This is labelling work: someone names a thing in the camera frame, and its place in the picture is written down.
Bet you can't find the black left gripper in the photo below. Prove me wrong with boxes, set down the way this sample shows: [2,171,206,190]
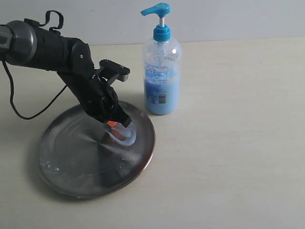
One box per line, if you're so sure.
[78,75,131,127]

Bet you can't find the blue soap blob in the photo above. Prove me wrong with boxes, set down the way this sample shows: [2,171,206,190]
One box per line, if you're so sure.
[105,123,136,146]

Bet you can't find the blue pump soap bottle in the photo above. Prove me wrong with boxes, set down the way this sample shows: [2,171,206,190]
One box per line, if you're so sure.
[141,3,182,115]

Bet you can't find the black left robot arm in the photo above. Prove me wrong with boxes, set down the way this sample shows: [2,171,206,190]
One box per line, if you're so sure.
[0,20,132,127]

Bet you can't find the round metal plate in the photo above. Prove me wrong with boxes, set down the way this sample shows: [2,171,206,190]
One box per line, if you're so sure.
[36,101,155,198]

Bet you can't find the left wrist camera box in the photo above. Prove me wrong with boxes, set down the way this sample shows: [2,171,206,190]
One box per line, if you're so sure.
[98,59,130,85]

